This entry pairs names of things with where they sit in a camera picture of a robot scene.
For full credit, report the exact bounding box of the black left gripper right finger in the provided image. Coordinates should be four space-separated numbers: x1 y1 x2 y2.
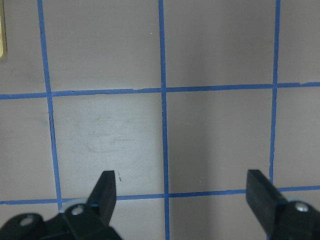
245 169 288 232

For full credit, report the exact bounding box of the wooden mug tree stand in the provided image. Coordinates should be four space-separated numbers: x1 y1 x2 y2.
0 0 7 59

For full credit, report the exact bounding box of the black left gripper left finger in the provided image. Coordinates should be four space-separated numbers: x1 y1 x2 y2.
86 170 117 225

